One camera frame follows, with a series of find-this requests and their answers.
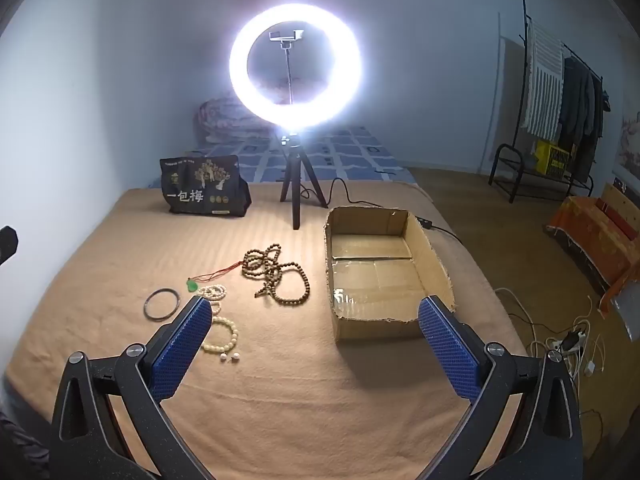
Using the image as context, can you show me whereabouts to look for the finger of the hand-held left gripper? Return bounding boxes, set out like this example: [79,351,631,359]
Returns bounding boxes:
[0,226,19,263]

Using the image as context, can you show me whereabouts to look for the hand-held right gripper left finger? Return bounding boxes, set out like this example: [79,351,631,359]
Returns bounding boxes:
[50,296,221,480]

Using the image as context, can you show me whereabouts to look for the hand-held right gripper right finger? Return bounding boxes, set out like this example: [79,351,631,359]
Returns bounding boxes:
[417,295,583,480]

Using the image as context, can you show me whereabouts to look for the black bangle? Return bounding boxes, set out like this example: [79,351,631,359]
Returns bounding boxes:
[144,288,181,321]

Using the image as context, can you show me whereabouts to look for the cream bead bracelet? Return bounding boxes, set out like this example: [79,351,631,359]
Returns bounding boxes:
[200,316,240,352]

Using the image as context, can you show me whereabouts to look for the green pendant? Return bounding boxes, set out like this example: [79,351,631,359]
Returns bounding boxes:
[186,255,251,293]

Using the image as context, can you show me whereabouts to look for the cardboard box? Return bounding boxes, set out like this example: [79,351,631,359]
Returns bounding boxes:
[324,206,457,343]

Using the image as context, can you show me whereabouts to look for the brown wooden bead necklace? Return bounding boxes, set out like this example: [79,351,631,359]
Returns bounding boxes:
[242,243,311,306]

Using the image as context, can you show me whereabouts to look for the tan blanket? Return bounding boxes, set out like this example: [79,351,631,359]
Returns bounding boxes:
[0,180,531,480]

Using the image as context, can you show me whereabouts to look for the power strip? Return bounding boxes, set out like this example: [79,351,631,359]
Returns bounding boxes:
[560,327,589,354]

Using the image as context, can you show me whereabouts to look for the black printed bag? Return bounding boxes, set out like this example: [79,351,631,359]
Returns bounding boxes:
[159,155,252,218]

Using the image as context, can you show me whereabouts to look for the orange cloth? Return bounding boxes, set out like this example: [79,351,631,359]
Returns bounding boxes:
[545,195,640,307]

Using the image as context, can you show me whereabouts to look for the person's dark patterned clothing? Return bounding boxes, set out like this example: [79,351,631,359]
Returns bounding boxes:
[0,407,53,480]

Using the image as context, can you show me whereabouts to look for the black clothes rack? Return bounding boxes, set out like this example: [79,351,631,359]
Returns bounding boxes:
[489,0,612,204]

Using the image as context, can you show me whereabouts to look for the blue patterned bedsheet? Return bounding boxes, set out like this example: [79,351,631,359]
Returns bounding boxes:
[185,125,416,186]

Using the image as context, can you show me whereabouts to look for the yellow crate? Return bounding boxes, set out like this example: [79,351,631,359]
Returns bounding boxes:
[534,140,572,177]

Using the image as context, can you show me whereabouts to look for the dark hanging clothes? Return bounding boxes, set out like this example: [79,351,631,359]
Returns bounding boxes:
[556,56,612,162]

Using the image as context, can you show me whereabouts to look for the striped towel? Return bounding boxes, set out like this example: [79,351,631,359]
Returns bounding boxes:
[520,20,566,140]

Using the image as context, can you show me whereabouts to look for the phone holder on pole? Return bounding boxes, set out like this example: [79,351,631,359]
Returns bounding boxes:
[269,29,305,106]

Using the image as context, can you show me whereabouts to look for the white cables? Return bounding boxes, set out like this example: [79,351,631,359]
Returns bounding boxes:
[494,287,607,377]

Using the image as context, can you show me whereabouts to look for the black power cable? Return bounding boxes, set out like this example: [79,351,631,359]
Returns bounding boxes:
[300,178,466,242]

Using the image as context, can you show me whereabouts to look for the wall poster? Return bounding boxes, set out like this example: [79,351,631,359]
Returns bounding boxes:
[619,114,640,187]

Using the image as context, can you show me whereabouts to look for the white ring light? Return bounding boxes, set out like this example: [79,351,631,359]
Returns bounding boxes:
[229,4,362,131]

